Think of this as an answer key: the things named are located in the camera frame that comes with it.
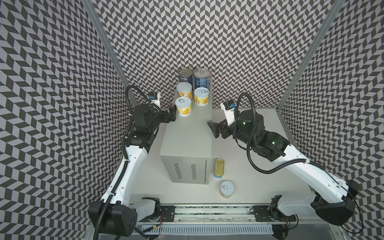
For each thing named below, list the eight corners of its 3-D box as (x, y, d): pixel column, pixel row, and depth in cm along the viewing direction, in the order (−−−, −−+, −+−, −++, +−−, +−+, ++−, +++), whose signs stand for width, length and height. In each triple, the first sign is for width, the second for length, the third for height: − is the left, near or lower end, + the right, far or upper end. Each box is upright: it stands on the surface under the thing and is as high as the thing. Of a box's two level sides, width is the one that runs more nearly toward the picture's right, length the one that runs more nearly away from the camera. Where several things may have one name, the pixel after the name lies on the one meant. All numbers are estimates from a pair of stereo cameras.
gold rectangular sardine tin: (214, 178, 85) (214, 176, 82) (213, 161, 92) (213, 158, 89) (224, 178, 85) (225, 176, 82) (223, 161, 92) (223, 158, 89)
